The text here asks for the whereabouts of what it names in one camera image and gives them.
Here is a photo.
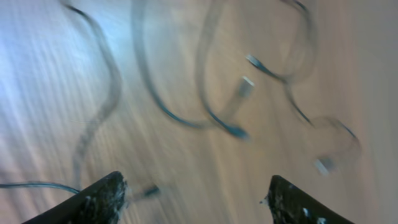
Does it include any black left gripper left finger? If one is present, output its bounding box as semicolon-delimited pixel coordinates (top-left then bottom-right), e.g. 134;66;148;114
24;171;127;224

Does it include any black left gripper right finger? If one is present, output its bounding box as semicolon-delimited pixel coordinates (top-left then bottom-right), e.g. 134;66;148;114
260;175;352;224

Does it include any black cable bundle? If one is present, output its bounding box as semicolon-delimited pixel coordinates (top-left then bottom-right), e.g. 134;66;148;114
0;0;162;200

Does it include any separated black cable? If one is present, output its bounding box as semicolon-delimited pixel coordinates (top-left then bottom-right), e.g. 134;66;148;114
245;0;363;177
130;0;256;141

